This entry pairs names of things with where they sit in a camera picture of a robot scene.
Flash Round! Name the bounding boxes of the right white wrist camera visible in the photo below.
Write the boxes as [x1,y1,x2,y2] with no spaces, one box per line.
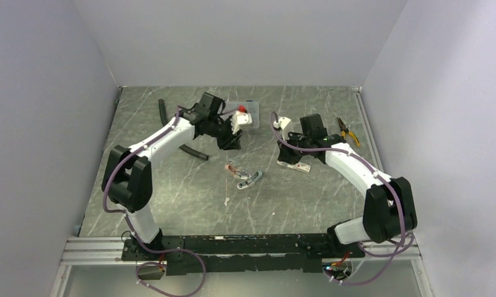
[273,117,294,142]

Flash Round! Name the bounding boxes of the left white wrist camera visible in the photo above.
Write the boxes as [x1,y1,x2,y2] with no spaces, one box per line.
[231,105,253,134]

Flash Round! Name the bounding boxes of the yellow black pliers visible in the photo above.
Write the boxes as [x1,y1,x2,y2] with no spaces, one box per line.
[337,117,360,147]

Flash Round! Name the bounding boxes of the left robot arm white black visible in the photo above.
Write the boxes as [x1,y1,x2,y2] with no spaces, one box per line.
[101,92,253,260]

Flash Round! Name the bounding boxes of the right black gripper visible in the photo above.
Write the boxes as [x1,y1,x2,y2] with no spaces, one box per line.
[277,130,311,165]

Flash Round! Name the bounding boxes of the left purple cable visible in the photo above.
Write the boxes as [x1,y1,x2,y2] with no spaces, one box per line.
[102,105,208,297]

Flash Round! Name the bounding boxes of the clear plastic organizer box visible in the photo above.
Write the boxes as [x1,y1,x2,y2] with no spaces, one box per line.
[220,100,260,132]

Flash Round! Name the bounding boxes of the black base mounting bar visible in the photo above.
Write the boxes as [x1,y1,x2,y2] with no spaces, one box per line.
[121,233,364,276]

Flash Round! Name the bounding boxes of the aluminium frame rail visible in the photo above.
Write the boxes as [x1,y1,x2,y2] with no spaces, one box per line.
[60,237,422,265]

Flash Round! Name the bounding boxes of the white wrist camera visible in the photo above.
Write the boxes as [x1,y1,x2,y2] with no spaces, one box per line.
[273,117,294,142]
[231,105,253,134]

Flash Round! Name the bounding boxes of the blue mini stapler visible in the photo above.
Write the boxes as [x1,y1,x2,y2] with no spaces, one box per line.
[237,171,263,191]

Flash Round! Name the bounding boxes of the pink mini stapler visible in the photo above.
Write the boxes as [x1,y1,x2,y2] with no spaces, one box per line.
[225,164,251,180]

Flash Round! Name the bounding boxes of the black rubber hose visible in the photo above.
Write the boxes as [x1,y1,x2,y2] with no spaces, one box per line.
[157,99,209,161]

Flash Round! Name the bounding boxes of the white staple box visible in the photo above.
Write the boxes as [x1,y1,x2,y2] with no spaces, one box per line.
[277,160,311,173]

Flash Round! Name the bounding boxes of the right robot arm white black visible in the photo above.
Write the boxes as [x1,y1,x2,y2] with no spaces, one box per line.
[270,112,418,257]

